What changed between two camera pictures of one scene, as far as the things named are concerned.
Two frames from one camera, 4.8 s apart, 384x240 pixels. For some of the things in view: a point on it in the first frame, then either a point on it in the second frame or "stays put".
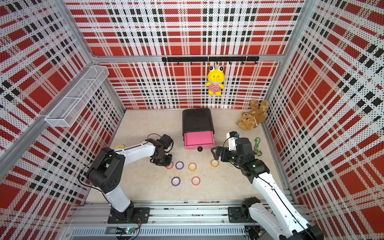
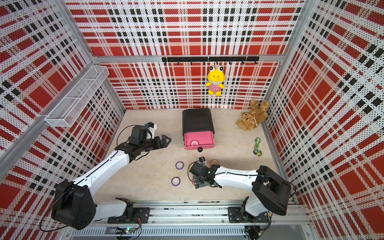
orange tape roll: (214, 163) stays put
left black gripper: (166, 163) -> (158, 145)
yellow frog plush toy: (215, 76) stays put
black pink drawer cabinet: (197, 129) stays put
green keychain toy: (257, 151) stays put
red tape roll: (170, 166) -> (194, 141)
